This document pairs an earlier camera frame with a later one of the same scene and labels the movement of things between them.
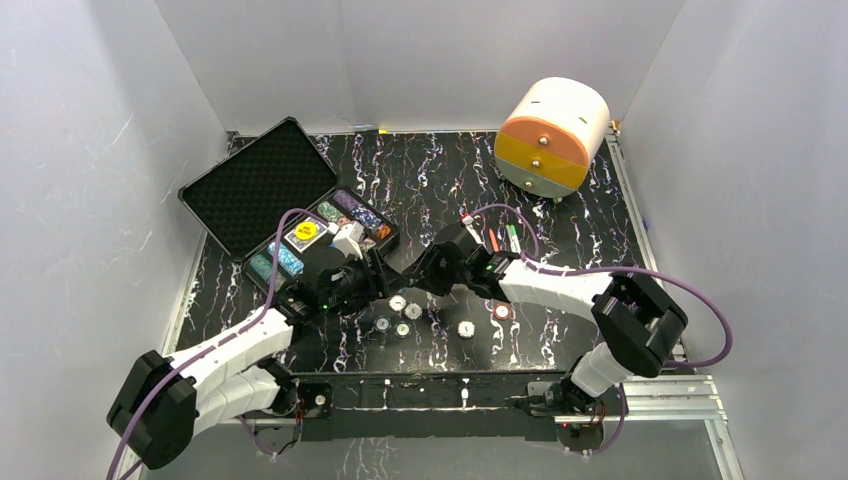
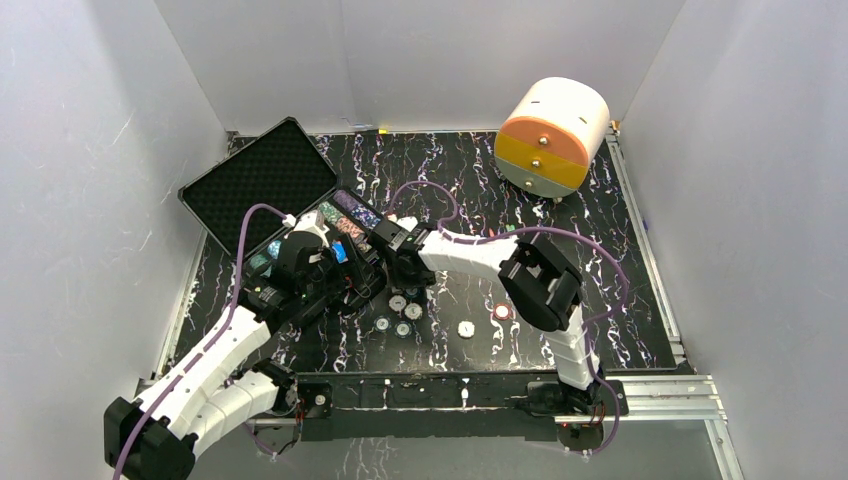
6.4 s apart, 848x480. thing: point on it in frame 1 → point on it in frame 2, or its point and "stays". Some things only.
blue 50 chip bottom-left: x=382 y=324 stays
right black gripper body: x=445 y=275 → x=402 y=277
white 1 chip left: x=397 y=302 stays
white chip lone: x=466 y=328 stays
